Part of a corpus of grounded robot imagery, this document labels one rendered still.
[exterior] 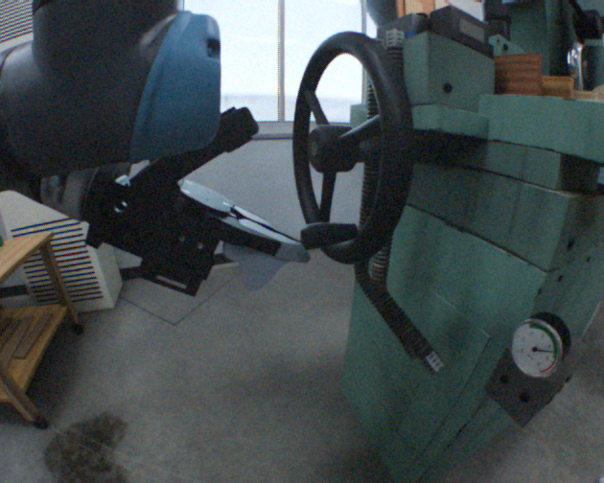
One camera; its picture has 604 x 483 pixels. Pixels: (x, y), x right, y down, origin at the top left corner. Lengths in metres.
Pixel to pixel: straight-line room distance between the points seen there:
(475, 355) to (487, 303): 0.09
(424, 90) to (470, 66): 0.09
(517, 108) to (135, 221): 0.41
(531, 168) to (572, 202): 0.06
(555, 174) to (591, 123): 0.07
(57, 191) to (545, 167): 0.46
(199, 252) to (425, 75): 0.30
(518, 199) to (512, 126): 0.09
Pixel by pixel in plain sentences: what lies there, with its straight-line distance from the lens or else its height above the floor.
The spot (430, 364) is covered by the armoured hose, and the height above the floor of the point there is 0.57.
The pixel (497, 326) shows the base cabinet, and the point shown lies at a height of 0.61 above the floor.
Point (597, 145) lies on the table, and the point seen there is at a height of 0.86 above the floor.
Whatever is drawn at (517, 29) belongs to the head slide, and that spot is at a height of 1.10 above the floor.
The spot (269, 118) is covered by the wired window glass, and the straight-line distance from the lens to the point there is 1.77.
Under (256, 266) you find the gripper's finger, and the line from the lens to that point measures 0.25.
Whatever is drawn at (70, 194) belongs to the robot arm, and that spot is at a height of 0.80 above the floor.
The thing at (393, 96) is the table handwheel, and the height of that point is 0.86.
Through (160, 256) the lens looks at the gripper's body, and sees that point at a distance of 0.23.
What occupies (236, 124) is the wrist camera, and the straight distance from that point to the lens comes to 0.22.
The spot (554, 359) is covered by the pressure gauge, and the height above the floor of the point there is 0.66.
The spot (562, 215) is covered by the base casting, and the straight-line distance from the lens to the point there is 0.34.
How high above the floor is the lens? 0.83
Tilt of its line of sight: 23 degrees down
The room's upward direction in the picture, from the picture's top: straight up
